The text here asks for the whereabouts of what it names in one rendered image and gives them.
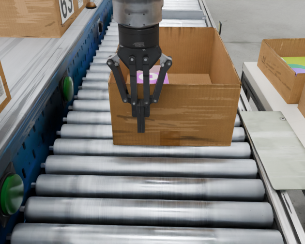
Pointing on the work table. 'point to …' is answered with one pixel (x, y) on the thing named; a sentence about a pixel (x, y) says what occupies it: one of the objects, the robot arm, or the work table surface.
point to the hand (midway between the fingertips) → (141, 115)
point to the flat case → (300, 64)
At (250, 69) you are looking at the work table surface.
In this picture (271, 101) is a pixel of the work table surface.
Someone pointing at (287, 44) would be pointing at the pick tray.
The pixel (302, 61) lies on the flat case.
